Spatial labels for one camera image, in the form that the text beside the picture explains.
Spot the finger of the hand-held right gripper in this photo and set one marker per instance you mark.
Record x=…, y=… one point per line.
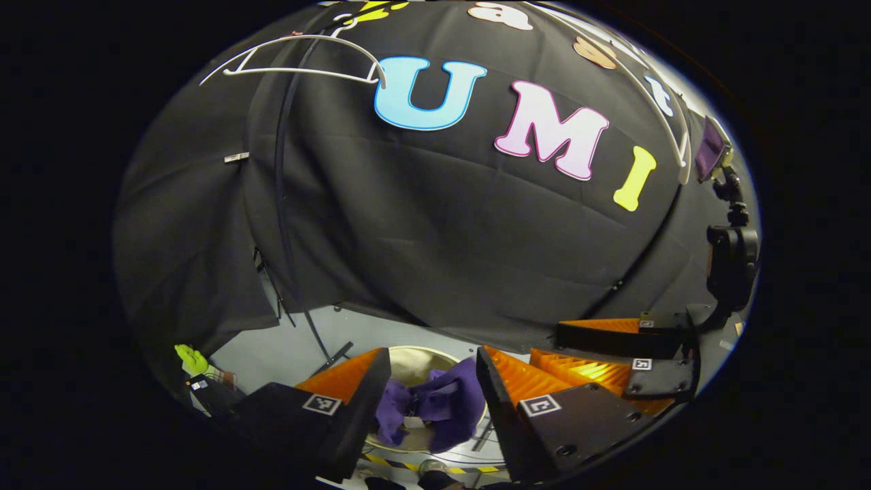
x=612, y=340
x=660, y=381

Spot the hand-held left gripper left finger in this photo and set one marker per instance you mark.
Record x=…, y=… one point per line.
x=354, y=422

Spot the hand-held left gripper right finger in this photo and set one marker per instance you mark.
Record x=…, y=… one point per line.
x=500, y=415

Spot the purple ribbed jacket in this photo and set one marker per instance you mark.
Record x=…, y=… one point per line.
x=449, y=401

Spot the white plastic clothes hanger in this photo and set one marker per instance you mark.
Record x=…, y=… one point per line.
x=299, y=70
x=684, y=170

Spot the yellow black floor tape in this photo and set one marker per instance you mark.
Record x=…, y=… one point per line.
x=408, y=466

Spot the grey shoe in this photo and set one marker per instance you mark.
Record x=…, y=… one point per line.
x=439, y=475

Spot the black box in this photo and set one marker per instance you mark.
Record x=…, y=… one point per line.
x=214, y=398

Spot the yellow-green glove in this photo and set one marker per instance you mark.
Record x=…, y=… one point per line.
x=192, y=361

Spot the small pale clip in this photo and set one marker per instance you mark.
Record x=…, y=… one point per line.
x=237, y=157

